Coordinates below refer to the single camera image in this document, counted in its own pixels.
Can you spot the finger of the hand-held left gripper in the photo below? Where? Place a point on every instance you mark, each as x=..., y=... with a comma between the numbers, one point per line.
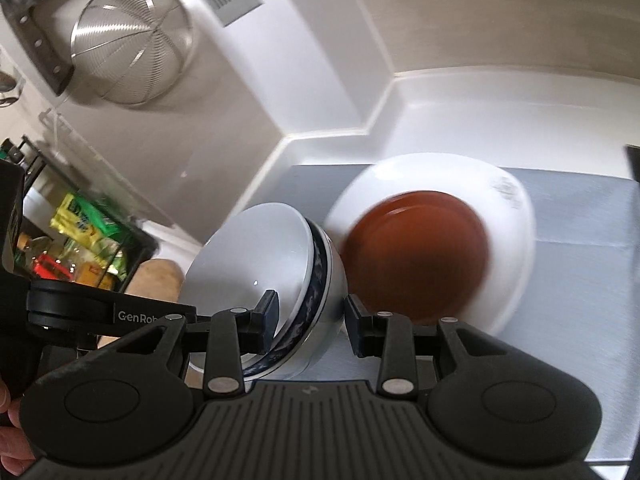
x=90, y=312

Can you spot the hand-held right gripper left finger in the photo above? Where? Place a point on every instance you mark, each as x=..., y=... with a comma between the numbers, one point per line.
x=270, y=312

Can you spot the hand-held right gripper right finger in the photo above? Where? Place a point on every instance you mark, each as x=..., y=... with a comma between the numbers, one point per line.
x=353, y=326

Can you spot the white bowl with blue pattern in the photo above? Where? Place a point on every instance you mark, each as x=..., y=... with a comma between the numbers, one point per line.
x=250, y=255

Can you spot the brown round plate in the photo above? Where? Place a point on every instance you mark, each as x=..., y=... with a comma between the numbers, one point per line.
x=415, y=260

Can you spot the white square floral plate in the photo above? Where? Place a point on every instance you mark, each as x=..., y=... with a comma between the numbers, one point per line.
x=425, y=175

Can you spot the person's left hand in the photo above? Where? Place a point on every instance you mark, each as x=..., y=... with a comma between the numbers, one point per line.
x=9, y=435

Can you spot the yellow food packet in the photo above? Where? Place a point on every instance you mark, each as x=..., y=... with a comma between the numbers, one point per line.
x=70, y=215

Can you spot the round wooden cutting board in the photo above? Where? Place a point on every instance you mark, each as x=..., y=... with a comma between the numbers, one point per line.
x=160, y=275

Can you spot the green food packet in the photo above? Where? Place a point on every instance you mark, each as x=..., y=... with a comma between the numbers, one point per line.
x=102, y=227

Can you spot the grey table mat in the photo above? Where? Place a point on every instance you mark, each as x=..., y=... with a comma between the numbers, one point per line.
x=575, y=285

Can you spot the steel mesh strainer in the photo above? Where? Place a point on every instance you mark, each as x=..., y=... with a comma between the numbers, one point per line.
x=130, y=45

